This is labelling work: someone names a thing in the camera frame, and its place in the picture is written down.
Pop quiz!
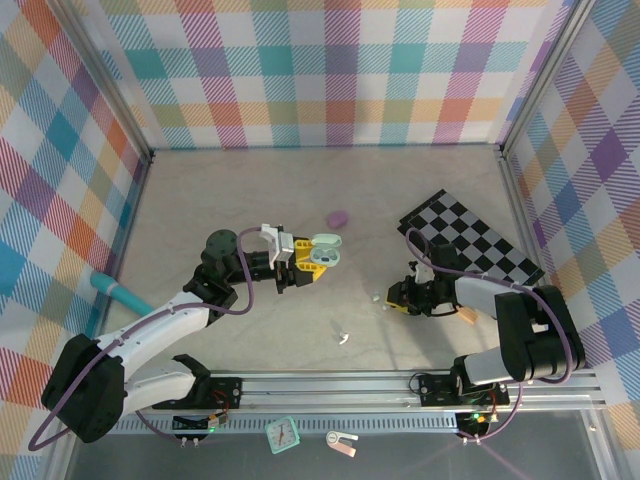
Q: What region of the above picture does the mint green earbud case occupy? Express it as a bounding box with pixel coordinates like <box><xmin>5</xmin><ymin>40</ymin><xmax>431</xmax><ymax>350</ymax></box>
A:
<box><xmin>308</xmin><ymin>233</ymin><xmax>344</xmax><ymax>269</ymax></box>

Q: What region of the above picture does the black white checkerboard panel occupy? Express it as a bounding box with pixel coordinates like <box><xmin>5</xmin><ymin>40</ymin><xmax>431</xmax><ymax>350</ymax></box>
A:
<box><xmin>397</xmin><ymin>188</ymin><xmax>548</xmax><ymax>291</ymax></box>

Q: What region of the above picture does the small controller board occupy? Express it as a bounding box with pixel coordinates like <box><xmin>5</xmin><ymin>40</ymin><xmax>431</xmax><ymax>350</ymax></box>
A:
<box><xmin>457</xmin><ymin>409</ymin><xmax>496</xmax><ymax>434</ymax></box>
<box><xmin>172</xmin><ymin>412</ymin><xmax>232</xmax><ymax>435</ymax></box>

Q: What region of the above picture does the pink white hand tool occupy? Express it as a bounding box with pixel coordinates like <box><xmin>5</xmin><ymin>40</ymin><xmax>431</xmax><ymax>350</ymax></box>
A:
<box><xmin>324</xmin><ymin>430</ymin><xmax>360</xmax><ymax>459</ymax></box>

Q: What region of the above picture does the mint green alarm clock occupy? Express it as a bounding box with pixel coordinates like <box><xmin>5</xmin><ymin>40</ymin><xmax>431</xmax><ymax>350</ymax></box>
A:
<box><xmin>264</xmin><ymin>416</ymin><xmax>303</xmax><ymax>455</ymax></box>

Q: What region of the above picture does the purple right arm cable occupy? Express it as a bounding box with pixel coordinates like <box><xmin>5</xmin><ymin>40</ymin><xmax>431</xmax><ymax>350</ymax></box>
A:
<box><xmin>405</xmin><ymin>227</ymin><xmax>576</xmax><ymax>444</ymax></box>

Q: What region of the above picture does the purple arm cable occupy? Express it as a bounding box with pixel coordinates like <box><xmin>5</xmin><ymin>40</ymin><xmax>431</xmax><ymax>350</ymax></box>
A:
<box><xmin>27</xmin><ymin>227</ymin><xmax>264</xmax><ymax>451</ymax></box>
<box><xmin>405</xmin><ymin>227</ymin><xmax>576</xmax><ymax>444</ymax></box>

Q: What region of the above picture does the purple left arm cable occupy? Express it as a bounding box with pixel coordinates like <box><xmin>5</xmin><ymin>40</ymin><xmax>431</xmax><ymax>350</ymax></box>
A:
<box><xmin>27</xmin><ymin>227</ymin><xmax>264</xmax><ymax>451</ymax></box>

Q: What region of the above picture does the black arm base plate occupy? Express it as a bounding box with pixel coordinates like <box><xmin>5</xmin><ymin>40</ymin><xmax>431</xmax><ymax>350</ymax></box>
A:
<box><xmin>417</xmin><ymin>372</ymin><xmax>512</xmax><ymax>409</ymax></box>
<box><xmin>151</xmin><ymin>377</ymin><xmax>245</xmax><ymax>412</ymax></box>

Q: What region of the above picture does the aluminium mounting rail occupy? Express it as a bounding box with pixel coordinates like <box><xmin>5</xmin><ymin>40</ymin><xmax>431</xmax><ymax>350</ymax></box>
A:
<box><xmin>54</xmin><ymin>369</ymin><xmax>609</xmax><ymax>416</ymax></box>

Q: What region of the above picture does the teal cylindrical handle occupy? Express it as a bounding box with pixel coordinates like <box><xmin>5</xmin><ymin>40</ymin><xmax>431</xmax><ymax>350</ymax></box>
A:
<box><xmin>89</xmin><ymin>271</ymin><xmax>156</xmax><ymax>316</ymax></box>

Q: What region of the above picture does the aluminium frame side rail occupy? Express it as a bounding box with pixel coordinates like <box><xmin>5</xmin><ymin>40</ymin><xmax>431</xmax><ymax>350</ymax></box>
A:
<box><xmin>497</xmin><ymin>144</ymin><xmax>624</xmax><ymax>480</ymax></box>
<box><xmin>82</xmin><ymin>149</ymin><xmax>156</xmax><ymax>374</ymax></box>

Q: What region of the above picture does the slotted grey cable duct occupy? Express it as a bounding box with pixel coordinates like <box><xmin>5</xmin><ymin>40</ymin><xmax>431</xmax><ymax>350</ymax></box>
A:
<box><xmin>79</xmin><ymin>417</ymin><xmax>460</xmax><ymax>434</ymax></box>

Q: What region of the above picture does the aluminium frame post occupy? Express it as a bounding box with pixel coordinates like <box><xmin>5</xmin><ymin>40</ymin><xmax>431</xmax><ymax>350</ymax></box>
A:
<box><xmin>498</xmin><ymin>0</ymin><xmax>599</xmax><ymax>159</ymax></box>
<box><xmin>59</xmin><ymin>0</ymin><xmax>156</xmax><ymax>169</ymax></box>

